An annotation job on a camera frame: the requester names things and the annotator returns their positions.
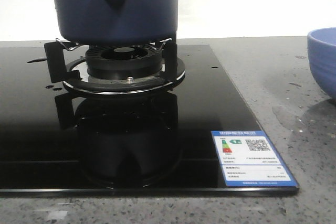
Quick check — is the blue ceramic bowl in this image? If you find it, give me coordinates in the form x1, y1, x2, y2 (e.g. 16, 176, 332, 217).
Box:
307, 27, 335, 99

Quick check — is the blue energy label sticker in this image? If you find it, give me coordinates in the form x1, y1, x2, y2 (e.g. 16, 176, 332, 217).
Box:
211, 131, 298, 187

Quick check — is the black metal pot support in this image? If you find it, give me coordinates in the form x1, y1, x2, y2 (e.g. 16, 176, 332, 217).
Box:
44, 38, 185, 95

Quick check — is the black round gas burner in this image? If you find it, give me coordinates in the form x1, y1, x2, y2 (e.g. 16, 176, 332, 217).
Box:
86, 45, 163, 80

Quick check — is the dark blue cooking pot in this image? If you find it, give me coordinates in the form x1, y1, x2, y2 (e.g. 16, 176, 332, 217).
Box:
54, 0, 178, 46

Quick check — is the black glass gas stove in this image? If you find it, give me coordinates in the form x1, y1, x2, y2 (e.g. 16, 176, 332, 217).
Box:
1, 46, 299, 197

